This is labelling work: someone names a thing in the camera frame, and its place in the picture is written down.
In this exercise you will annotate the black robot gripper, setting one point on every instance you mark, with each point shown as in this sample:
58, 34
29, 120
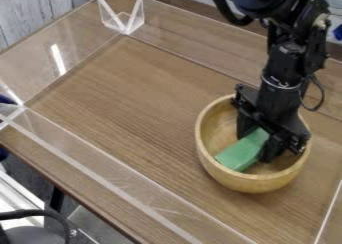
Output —
271, 107

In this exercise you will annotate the green rectangular block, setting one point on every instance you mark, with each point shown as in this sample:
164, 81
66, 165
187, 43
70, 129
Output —
241, 155

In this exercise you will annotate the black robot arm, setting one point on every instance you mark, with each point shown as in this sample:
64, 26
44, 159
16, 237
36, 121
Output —
297, 26

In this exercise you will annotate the brown wooden bowl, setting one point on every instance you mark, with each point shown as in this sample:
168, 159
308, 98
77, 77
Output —
216, 133

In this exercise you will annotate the blue object at right edge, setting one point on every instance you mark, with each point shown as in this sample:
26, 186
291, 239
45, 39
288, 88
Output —
337, 32

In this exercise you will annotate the blue object at edge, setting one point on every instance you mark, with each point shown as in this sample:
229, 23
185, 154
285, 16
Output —
337, 32
6, 100

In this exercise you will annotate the clear acrylic front barrier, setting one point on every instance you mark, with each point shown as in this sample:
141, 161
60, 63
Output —
121, 146

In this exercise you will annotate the black table leg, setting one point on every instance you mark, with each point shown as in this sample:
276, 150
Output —
57, 199

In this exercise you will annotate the blue object at left edge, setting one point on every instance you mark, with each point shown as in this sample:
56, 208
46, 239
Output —
6, 100

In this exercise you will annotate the clear acrylic corner bracket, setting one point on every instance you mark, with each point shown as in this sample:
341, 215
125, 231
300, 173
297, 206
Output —
122, 22

